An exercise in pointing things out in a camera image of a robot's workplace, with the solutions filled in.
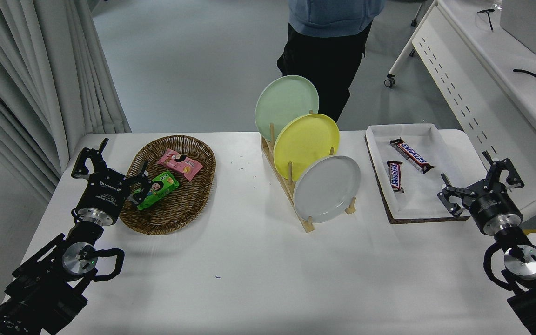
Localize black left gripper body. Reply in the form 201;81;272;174
76;170;133;226

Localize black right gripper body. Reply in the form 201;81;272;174
469;189;524;235

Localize grey plate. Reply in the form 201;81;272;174
293;155;362;224

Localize wooden plate rack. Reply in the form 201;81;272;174
261;111;357;233

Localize yellow plate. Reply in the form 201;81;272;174
273;114;340;182

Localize pale green plate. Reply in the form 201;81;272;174
255;75;320;142

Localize green snack pack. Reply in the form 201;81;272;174
136;170;180;211

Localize white tray with cork base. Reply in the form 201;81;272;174
365;123;472;225

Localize pink snack pack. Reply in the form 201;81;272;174
157;148;203;181

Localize brown wicker basket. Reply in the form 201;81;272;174
119;135;216;235

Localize long Snickers bar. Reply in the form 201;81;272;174
389;138;435;174

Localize short Snickers bar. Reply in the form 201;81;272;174
387;161;405;194

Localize pale grey curtain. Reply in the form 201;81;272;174
0;0;132;205

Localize white perforated desk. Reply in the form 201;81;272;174
384;0;536;219

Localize silver laptop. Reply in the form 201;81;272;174
500;0;536;64

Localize black glasses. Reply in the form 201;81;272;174
476;8;496;31

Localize black cable on desk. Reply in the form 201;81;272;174
513;69;536;86

